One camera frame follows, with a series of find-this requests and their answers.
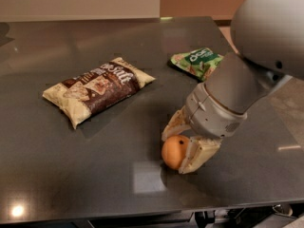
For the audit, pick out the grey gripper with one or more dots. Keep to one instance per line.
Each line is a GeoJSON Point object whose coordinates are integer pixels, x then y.
{"type": "Point", "coordinates": [211, 115]}

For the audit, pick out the orange fruit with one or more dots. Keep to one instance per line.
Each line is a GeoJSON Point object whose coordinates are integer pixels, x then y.
{"type": "Point", "coordinates": [174, 150]}

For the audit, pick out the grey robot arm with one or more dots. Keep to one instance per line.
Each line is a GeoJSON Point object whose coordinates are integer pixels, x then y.
{"type": "Point", "coordinates": [269, 38]}

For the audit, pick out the green snack bag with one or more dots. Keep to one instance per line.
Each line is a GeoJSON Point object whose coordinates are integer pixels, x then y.
{"type": "Point", "coordinates": [200, 62]}

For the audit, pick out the dark equipment under table edge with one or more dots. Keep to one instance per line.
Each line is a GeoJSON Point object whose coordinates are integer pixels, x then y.
{"type": "Point", "coordinates": [275, 216]}

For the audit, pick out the brown cream snack bag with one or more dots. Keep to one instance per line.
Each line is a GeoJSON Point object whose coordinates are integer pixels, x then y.
{"type": "Point", "coordinates": [93, 92]}

